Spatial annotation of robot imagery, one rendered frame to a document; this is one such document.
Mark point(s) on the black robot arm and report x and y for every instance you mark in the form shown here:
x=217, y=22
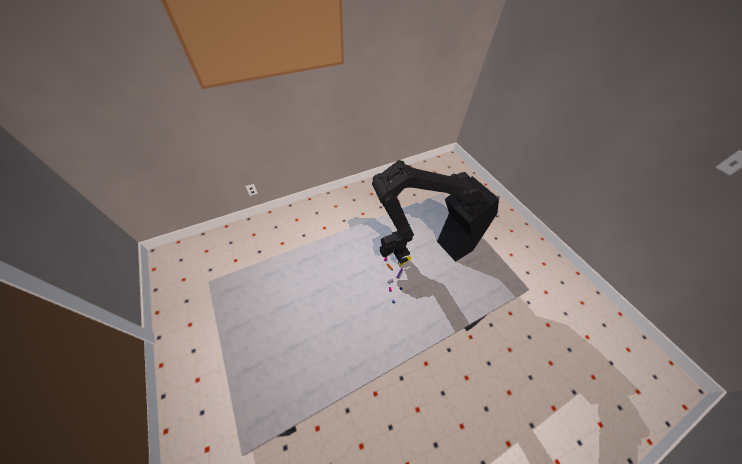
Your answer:
x=403, y=176

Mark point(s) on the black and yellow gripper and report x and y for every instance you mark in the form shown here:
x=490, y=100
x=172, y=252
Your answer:
x=405, y=253

